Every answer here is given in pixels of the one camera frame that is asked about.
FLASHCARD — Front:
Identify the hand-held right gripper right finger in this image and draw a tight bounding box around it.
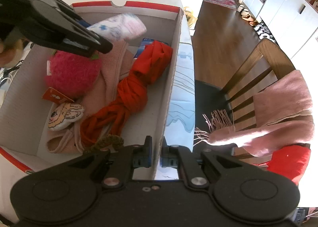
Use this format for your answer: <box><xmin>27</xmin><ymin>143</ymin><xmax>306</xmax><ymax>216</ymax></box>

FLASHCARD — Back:
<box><xmin>160</xmin><ymin>137</ymin><xmax>251</xmax><ymax>190</ymax></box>

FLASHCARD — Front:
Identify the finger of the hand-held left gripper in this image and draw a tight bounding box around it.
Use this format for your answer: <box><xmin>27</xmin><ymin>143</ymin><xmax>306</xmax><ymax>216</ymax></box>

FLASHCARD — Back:
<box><xmin>30</xmin><ymin>16</ymin><xmax>114</xmax><ymax>59</ymax></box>
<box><xmin>56</xmin><ymin>0</ymin><xmax>92</xmax><ymax>31</ymax></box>

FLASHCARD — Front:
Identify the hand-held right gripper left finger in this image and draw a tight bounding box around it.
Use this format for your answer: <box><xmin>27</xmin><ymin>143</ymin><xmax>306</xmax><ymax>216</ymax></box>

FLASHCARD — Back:
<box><xmin>58</xmin><ymin>136</ymin><xmax>153</xmax><ymax>189</ymax></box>

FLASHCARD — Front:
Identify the pink fleece garment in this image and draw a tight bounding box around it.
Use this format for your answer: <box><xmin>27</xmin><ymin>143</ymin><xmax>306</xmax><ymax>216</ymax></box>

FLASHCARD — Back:
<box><xmin>46</xmin><ymin>40</ymin><xmax>136</xmax><ymax>154</ymax></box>

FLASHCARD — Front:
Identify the printed face mask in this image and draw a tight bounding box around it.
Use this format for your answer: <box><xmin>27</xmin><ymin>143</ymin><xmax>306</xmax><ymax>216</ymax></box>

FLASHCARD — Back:
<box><xmin>87</xmin><ymin>13</ymin><xmax>147</xmax><ymax>42</ymax></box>

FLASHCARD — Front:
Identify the brown scrunchie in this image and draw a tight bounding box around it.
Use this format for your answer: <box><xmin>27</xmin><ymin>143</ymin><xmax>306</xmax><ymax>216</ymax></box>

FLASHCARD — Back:
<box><xmin>83</xmin><ymin>134</ymin><xmax>125</xmax><ymax>154</ymax></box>

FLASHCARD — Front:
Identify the pink plush ball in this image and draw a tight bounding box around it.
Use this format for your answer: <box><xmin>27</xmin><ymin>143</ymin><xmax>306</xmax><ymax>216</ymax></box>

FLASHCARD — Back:
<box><xmin>41</xmin><ymin>49</ymin><xmax>102</xmax><ymax>104</ymax></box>

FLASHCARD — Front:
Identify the small blue box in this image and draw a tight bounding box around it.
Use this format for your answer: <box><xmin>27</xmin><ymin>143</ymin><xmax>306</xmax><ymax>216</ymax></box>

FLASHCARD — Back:
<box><xmin>133</xmin><ymin>38</ymin><xmax>169</xmax><ymax>60</ymax></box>

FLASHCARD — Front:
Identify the red knotted cloth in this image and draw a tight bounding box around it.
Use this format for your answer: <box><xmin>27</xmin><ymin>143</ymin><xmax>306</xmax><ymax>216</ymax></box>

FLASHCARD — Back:
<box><xmin>80</xmin><ymin>40</ymin><xmax>174</xmax><ymax>147</ymax></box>

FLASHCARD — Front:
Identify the cartoon plush toy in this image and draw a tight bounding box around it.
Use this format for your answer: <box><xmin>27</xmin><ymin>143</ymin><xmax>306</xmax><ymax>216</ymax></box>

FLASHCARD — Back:
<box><xmin>48</xmin><ymin>102</ymin><xmax>85</xmax><ymax>132</ymax></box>

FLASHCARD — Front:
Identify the red cardboard box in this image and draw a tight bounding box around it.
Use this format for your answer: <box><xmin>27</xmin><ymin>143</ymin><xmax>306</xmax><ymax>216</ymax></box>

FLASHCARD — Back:
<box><xmin>0</xmin><ymin>0</ymin><xmax>185</xmax><ymax>180</ymax></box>

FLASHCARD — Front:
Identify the person's left hand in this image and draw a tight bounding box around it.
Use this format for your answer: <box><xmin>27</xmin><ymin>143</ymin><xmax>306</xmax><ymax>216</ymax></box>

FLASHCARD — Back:
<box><xmin>0</xmin><ymin>38</ymin><xmax>24</xmax><ymax>69</ymax></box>

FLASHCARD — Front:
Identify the yellow plastic bag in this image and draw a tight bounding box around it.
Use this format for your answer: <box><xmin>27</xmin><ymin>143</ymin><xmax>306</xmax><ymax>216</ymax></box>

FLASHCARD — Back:
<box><xmin>184</xmin><ymin>7</ymin><xmax>198</xmax><ymax>29</ymax></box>

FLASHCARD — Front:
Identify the red folded garment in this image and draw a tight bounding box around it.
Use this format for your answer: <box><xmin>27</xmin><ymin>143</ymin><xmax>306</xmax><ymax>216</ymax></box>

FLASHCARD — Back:
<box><xmin>253</xmin><ymin>144</ymin><xmax>312</xmax><ymax>186</ymax></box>

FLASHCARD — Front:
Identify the pink scarf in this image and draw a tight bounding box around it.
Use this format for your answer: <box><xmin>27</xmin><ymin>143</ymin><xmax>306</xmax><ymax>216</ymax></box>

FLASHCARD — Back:
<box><xmin>194</xmin><ymin>69</ymin><xmax>314</xmax><ymax>158</ymax></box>

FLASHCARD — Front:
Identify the wooden chair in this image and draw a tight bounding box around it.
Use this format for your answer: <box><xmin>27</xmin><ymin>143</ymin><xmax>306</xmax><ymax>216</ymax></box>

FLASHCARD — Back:
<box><xmin>194</xmin><ymin>38</ymin><xmax>297</xmax><ymax>158</ymax></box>

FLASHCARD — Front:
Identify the white low cabinet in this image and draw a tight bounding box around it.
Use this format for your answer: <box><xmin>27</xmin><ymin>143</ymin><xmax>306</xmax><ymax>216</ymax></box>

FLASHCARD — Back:
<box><xmin>242</xmin><ymin>0</ymin><xmax>265</xmax><ymax>16</ymax></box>

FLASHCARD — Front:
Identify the row of shoes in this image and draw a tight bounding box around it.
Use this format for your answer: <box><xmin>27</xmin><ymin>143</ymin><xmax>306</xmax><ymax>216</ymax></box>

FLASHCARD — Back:
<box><xmin>236</xmin><ymin>5</ymin><xmax>277</xmax><ymax>44</ymax></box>

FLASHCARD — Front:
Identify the white lower cabinet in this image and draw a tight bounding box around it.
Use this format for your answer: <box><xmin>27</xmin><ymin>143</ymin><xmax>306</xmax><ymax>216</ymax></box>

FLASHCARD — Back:
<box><xmin>257</xmin><ymin>0</ymin><xmax>318</xmax><ymax>61</ymax></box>

